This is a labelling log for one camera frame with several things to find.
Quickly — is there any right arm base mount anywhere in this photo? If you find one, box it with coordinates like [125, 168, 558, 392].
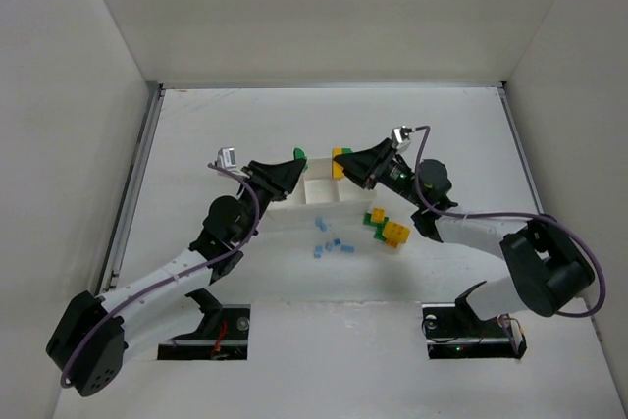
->
[420, 282, 528, 360]

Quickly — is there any small yellow lego brick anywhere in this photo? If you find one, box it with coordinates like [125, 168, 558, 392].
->
[370, 207, 386, 225]

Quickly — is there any yellow striped lego brick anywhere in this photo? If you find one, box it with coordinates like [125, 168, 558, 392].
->
[382, 221, 410, 248]

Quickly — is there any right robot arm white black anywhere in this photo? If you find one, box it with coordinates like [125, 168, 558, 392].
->
[334, 138, 604, 320]

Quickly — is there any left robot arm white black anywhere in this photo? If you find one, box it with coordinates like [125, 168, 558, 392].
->
[45, 158, 307, 397]

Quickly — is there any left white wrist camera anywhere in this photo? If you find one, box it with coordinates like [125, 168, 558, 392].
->
[215, 146, 237, 171]

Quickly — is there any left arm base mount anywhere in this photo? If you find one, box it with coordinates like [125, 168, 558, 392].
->
[157, 288, 251, 361]

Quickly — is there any green lego plate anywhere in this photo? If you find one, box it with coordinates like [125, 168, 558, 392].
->
[363, 212, 389, 242]

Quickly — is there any green lego brick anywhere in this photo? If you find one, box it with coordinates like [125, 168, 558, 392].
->
[292, 147, 307, 160]

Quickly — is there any white three-compartment container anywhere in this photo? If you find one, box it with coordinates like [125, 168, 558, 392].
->
[261, 157, 377, 231]

